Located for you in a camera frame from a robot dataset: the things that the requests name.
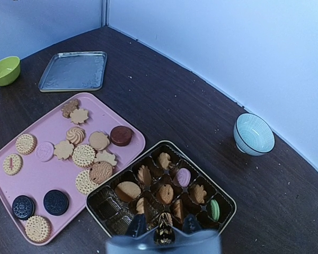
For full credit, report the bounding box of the silver metal tin lid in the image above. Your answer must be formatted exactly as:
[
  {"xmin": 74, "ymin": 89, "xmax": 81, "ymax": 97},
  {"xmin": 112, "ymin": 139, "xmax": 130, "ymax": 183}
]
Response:
[{"xmin": 38, "ymin": 51, "xmax": 107, "ymax": 93}]

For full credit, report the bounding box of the green round cookie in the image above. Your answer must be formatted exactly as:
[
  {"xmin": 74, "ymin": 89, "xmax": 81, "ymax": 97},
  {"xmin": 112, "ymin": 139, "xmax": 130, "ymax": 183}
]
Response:
[{"xmin": 209, "ymin": 199, "xmax": 220, "ymax": 222}]

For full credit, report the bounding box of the gold cookie tin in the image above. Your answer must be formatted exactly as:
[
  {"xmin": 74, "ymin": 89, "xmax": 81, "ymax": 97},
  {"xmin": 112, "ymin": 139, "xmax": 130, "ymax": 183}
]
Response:
[{"xmin": 86, "ymin": 140, "xmax": 237, "ymax": 237}]

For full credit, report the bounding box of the pink round cookie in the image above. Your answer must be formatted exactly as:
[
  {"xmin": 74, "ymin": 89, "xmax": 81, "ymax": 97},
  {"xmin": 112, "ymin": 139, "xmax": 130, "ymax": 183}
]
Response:
[
  {"xmin": 36, "ymin": 141, "xmax": 54, "ymax": 162},
  {"xmin": 173, "ymin": 168, "xmax": 191, "ymax": 187}
]

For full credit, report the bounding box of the swirl butter cookie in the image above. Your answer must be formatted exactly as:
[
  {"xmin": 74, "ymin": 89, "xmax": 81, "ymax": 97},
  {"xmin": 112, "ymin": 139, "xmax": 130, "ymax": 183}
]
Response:
[{"xmin": 66, "ymin": 126, "xmax": 85, "ymax": 146}]

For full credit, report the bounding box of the pale blue ceramic bowl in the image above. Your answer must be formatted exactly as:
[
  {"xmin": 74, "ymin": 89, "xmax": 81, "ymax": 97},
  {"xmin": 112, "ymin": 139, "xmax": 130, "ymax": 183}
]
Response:
[{"xmin": 233, "ymin": 113, "xmax": 275, "ymax": 156}]

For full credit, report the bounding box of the pink tray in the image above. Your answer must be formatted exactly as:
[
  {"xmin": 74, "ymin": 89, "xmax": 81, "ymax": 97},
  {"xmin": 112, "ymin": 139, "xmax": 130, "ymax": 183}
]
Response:
[{"xmin": 0, "ymin": 93, "xmax": 146, "ymax": 244}]

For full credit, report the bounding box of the black sandwich cookie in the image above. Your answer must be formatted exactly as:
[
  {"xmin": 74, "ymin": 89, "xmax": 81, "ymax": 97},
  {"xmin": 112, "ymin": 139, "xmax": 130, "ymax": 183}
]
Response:
[
  {"xmin": 12, "ymin": 195, "xmax": 35, "ymax": 221},
  {"xmin": 43, "ymin": 189, "xmax": 69, "ymax": 216}
]

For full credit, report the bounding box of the yellow round cookie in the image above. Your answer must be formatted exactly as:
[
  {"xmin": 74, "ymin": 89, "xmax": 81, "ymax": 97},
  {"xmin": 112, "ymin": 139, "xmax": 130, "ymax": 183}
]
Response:
[{"xmin": 25, "ymin": 215, "xmax": 51, "ymax": 243}]

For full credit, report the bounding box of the green bowl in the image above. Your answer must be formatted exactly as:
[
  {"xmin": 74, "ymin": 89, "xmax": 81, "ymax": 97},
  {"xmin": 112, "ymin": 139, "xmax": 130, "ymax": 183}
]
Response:
[{"xmin": 0, "ymin": 56, "xmax": 21, "ymax": 87}]

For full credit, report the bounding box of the aluminium corner post left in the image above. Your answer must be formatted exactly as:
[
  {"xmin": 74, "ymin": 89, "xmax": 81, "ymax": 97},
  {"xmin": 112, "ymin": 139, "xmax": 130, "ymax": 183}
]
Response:
[{"xmin": 101, "ymin": 0, "xmax": 110, "ymax": 27}]

